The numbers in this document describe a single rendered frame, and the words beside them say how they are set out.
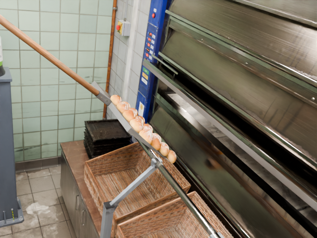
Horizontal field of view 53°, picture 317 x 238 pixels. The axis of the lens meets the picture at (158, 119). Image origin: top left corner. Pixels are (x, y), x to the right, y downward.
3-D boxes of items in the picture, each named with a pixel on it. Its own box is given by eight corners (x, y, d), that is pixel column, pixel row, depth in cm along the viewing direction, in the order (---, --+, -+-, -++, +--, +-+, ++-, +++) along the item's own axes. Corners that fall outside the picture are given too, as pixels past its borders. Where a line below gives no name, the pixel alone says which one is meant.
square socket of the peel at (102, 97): (95, 97, 161) (100, 92, 161) (93, 94, 164) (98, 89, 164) (108, 106, 167) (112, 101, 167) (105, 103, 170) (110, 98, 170)
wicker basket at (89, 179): (144, 166, 245) (150, 136, 232) (184, 219, 203) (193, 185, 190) (81, 178, 221) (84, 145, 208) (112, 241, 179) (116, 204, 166)
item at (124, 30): (125, 32, 259) (126, 20, 255) (129, 36, 252) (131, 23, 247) (116, 32, 256) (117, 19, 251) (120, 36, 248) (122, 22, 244)
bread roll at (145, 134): (151, 148, 162) (159, 140, 162) (144, 142, 158) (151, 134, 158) (142, 137, 170) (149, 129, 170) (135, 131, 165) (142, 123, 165)
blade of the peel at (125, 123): (127, 131, 148) (131, 127, 148) (90, 83, 189) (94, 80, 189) (170, 162, 172) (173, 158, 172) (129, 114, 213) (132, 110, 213)
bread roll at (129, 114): (134, 126, 178) (140, 119, 178) (126, 120, 173) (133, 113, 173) (126, 117, 185) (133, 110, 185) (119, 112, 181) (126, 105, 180)
